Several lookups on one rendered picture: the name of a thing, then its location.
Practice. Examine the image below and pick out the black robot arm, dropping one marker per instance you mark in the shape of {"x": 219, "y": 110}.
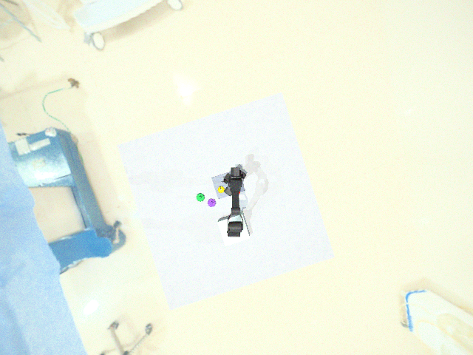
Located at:
{"x": 234, "y": 181}

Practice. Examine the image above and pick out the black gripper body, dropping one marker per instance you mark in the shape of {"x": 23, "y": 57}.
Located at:
{"x": 227, "y": 190}

